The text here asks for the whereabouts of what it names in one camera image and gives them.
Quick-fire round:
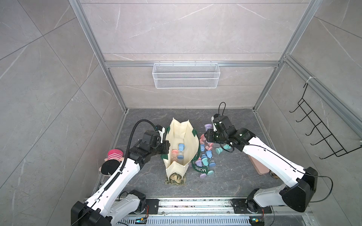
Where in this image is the purple hourglass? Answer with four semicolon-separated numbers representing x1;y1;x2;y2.
204;124;214;131

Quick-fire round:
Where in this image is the teal green hourglass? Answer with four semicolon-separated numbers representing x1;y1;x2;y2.
216;147;223;155

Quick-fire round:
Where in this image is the pink hourglass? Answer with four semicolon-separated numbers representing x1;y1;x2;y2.
171;149;179;163

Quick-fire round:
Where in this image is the cream canvas tote bag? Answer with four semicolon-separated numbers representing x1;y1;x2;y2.
162;119;215;185

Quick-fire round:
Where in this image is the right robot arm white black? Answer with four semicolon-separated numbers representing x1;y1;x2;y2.
205;114;318;213

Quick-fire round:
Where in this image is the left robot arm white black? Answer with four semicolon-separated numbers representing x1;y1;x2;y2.
70;119;170;226

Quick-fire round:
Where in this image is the blue hourglass middle pile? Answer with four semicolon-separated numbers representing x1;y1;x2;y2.
206;150;213;158

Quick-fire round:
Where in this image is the teal hourglass middle pile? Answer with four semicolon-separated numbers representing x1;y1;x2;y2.
201;157;209;166

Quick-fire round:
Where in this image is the teal hourglass front floor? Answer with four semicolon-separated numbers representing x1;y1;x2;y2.
207;170;214;176

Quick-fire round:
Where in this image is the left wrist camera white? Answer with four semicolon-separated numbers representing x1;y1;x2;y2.
156;125;166;143

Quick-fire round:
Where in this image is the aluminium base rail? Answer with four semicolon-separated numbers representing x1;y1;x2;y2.
103;195;318;226

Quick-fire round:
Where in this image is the white wire mesh basket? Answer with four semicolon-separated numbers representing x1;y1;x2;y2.
152;63;221;89

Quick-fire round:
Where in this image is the black wire hook rack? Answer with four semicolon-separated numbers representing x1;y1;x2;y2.
289;83;362;160

